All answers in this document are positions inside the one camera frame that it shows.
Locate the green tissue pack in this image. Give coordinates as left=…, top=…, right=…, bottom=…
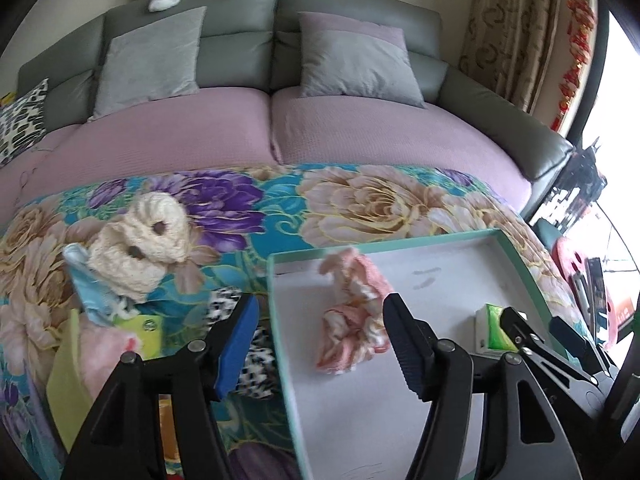
left=472, top=302, right=521, bottom=353
left=117, top=312, right=163, bottom=361

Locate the light blue cloth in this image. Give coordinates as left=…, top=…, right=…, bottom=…
left=62, top=242, right=143, bottom=323

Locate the red hanging decoration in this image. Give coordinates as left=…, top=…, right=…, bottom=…
left=550, top=0, right=598, bottom=133

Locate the leopard print scrunchie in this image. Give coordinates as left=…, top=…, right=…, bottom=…
left=207, top=287, right=281, bottom=401

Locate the mauve cushion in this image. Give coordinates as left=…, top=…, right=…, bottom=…
left=297, top=11, right=406, bottom=48

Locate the yellow cleaning cloth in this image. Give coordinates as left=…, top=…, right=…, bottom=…
left=46, top=307, right=93, bottom=453

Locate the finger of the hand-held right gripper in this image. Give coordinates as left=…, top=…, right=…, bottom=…
left=499, top=306, right=600, bottom=386
left=548, top=316, right=610, bottom=377

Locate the pink frilly scrunchie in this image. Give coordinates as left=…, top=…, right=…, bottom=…
left=315, top=247, right=396, bottom=376

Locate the black metal rack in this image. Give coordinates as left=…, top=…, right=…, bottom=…
left=530, top=140, right=608, bottom=241

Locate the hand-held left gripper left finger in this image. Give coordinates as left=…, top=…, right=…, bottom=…
left=60, top=294, right=261, bottom=480

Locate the cream fuzzy scrunchie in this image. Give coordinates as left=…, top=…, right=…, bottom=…
left=125, top=192, right=193, bottom=263
left=87, top=222, right=166, bottom=303

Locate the beige patterned curtain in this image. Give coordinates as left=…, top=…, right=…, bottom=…
left=459, top=0, right=566, bottom=113

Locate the grey square cushion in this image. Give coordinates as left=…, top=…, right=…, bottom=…
left=276, top=30, right=427, bottom=109
left=87, top=6, right=208, bottom=122

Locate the grey leather sofa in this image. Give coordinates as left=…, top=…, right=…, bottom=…
left=17, top=0, right=576, bottom=211

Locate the black flat device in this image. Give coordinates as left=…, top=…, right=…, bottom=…
left=570, top=257, right=608, bottom=331

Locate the teal shallow cardboard box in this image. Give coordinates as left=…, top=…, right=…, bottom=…
left=265, top=228, right=571, bottom=480

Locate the pink plastic stool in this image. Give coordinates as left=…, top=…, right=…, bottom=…
left=552, top=237, right=623, bottom=351

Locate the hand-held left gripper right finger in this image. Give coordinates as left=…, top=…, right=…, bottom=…
left=382, top=292, right=576, bottom=480

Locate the pink fluffy towel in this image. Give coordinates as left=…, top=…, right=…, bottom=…
left=75, top=310, right=141, bottom=401

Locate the pink sofa cover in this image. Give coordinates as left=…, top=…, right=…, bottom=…
left=0, top=87, right=533, bottom=216

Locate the leopard print pillow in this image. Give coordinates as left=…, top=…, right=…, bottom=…
left=0, top=78, right=50, bottom=168

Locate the floral printed blanket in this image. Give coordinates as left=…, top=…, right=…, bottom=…
left=0, top=162, right=596, bottom=480

